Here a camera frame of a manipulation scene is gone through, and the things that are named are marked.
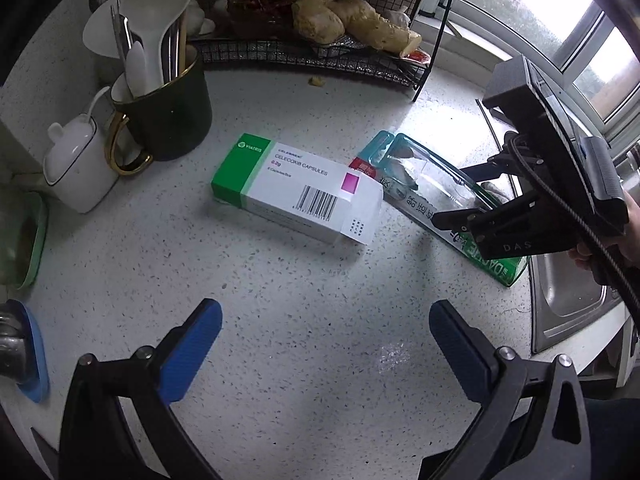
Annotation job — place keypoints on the window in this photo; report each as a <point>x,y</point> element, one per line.
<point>585,30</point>

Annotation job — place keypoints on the green coaster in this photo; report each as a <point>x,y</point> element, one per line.
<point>41,230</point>

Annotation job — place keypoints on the green white medicine box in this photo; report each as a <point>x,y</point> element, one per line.
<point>300,190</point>

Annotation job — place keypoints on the dark green mug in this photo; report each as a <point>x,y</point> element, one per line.
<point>170,115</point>

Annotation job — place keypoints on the yellow food crumb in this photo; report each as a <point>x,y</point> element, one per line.
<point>316,81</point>

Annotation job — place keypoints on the white ladle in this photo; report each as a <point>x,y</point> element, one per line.
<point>100,30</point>

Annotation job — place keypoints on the wooden chopsticks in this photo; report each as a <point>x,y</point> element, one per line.
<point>183,45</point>

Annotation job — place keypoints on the green toothbrush package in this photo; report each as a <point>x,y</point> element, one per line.
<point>400,195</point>

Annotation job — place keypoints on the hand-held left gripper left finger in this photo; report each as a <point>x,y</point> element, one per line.
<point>192,350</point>

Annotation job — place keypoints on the white sugar jar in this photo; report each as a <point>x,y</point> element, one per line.
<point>80,160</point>

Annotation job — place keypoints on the red packet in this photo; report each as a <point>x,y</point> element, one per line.
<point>417,56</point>

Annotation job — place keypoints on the white garlic bulb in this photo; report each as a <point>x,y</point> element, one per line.
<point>202,17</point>
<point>400,16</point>

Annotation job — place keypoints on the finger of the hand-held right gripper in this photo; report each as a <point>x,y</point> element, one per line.
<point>460,219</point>
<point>490,169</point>

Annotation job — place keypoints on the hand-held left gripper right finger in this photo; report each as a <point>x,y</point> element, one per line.
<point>460,355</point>

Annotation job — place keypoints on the person's right hand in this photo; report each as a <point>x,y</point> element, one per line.
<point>581,256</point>

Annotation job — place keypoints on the blue teapot tray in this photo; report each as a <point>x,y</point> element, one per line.
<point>39,360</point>

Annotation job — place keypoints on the small white spoon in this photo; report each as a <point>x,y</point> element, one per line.
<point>135,70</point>

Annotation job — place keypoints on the dried red chilies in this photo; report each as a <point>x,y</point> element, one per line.
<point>260,10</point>

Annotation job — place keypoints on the ginger root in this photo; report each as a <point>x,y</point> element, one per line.
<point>370,25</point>
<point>315,15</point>

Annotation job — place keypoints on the large white spoon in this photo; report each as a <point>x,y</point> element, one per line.
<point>155,15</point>

